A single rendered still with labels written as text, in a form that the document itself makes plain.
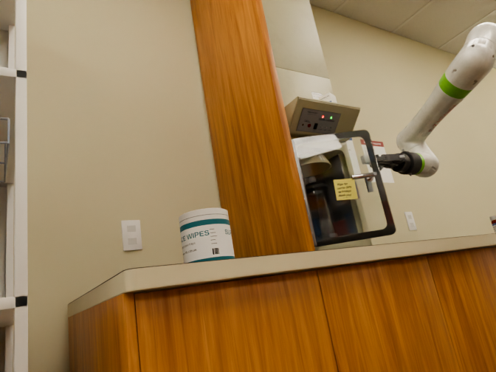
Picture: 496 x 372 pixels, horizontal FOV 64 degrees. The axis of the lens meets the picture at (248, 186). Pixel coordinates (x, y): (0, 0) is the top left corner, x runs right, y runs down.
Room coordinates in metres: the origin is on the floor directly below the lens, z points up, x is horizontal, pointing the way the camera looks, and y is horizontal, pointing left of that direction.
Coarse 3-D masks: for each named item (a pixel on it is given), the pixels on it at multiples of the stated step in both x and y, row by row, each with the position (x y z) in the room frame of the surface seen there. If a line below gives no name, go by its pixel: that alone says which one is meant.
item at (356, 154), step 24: (312, 144) 1.35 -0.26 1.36; (336, 144) 1.36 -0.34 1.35; (360, 144) 1.37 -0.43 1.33; (312, 168) 1.34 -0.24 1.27; (336, 168) 1.35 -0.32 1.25; (360, 168) 1.36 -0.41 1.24; (312, 192) 1.34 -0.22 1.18; (360, 192) 1.36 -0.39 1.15; (384, 192) 1.37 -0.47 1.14; (312, 216) 1.34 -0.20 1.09; (336, 216) 1.35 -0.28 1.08; (360, 216) 1.36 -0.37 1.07; (384, 216) 1.37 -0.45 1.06; (336, 240) 1.35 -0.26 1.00
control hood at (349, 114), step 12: (288, 108) 1.30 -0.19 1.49; (300, 108) 1.28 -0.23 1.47; (312, 108) 1.31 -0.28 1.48; (324, 108) 1.34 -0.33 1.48; (336, 108) 1.36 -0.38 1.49; (348, 108) 1.39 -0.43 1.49; (360, 108) 1.43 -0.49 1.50; (288, 120) 1.31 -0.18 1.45; (348, 120) 1.43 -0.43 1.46; (300, 132) 1.35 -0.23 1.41; (336, 132) 1.44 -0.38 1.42
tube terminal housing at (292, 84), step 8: (280, 72) 1.37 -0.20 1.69; (288, 72) 1.39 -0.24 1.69; (296, 72) 1.42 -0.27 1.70; (280, 80) 1.37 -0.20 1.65; (288, 80) 1.39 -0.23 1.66; (296, 80) 1.41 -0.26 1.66; (304, 80) 1.44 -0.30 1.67; (312, 80) 1.46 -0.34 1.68; (320, 80) 1.49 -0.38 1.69; (328, 80) 1.52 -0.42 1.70; (280, 88) 1.36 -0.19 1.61; (288, 88) 1.38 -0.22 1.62; (296, 88) 1.41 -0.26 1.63; (304, 88) 1.43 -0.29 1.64; (312, 88) 1.46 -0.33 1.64; (320, 88) 1.48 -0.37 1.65; (328, 88) 1.51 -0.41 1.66; (288, 96) 1.38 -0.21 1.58; (296, 96) 1.40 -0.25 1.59; (304, 96) 1.42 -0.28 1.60; (360, 240) 1.49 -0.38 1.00; (368, 240) 1.51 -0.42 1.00; (320, 248) 1.37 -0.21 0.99; (328, 248) 1.39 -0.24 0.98; (336, 248) 1.41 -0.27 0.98
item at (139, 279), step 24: (432, 240) 1.22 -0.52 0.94; (456, 240) 1.30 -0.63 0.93; (480, 240) 1.38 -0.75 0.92; (168, 264) 0.75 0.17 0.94; (192, 264) 0.78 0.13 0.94; (216, 264) 0.81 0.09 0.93; (240, 264) 0.84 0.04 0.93; (264, 264) 0.87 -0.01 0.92; (288, 264) 0.91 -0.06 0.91; (312, 264) 0.95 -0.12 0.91; (336, 264) 0.99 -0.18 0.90; (96, 288) 0.92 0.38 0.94; (120, 288) 0.74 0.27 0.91; (144, 288) 0.72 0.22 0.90; (168, 288) 0.80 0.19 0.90; (72, 312) 1.21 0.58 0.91
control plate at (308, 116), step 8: (304, 112) 1.30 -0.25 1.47; (312, 112) 1.32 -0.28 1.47; (320, 112) 1.34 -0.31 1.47; (328, 112) 1.36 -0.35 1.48; (304, 120) 1.32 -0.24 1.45; (312, 120) 1.34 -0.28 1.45; (320, 120) 1.36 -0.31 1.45; (328, 120) 1.38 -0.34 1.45; (336, 120) 1.40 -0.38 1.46; (304, 128) 1.35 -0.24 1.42; (312, 128) 1.37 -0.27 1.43; (320, 128) 1.39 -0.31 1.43; (328, 128) 1.41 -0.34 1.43
